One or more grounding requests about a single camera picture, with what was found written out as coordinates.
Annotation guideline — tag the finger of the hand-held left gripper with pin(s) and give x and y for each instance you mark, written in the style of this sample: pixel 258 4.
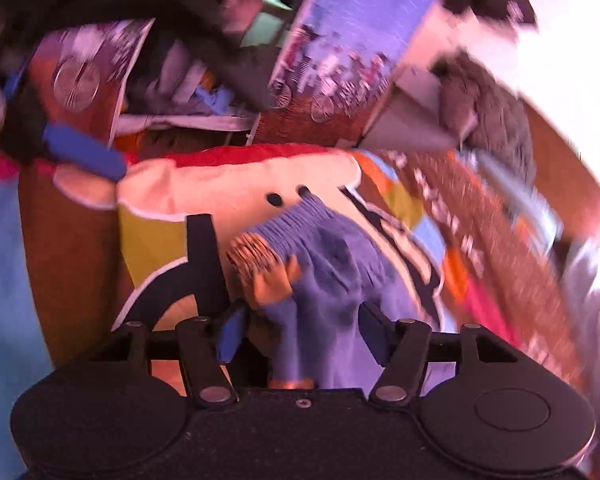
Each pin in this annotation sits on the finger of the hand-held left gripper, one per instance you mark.
pixel 87 152

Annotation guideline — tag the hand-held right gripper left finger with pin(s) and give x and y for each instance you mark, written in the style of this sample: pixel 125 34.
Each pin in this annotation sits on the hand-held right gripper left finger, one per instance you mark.
pixel 230 335

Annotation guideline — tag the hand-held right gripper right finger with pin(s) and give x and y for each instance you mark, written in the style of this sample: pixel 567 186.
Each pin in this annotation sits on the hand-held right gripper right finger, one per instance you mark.
pixel 375 332

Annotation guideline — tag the purple car print pants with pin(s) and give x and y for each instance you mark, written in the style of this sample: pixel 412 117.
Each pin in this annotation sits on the purple car print pants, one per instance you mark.
pixel 340 270

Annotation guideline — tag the colourful striped cartoon blanket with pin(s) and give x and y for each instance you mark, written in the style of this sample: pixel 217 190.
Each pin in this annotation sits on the colourful striped cartoon blanket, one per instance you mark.
pixel 170 195

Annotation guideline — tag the lavender duvet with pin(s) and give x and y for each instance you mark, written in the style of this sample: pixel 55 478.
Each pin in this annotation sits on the lavender duvet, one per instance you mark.
pixel 595 310

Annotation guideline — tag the brown quilted jacket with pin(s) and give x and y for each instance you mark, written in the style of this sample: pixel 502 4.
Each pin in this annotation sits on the brown quilted jacket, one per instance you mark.
pixel 495 110

